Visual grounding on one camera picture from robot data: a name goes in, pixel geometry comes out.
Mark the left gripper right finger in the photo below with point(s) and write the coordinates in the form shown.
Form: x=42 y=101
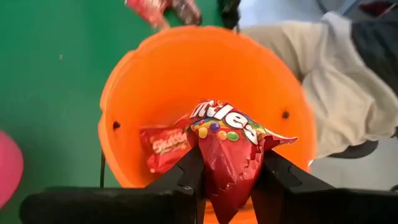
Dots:
x=311 y=205

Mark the green table mat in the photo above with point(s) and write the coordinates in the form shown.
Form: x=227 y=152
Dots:
x=46 y=77

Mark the brown PayDay bar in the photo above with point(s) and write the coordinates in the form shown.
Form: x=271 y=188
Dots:
x=186 y=11

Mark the orange pumpkin bucket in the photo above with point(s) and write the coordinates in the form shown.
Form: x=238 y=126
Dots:
x=174 y=77

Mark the pink pumpkin bucket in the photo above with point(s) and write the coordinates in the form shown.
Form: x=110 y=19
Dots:
x=9 y=168

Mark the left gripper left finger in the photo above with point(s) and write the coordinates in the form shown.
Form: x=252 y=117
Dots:
x=124 y=205

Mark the red Skittles pack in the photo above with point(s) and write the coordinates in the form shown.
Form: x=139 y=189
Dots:
x=146 y=9
x=230 y=161
x=164 y=146

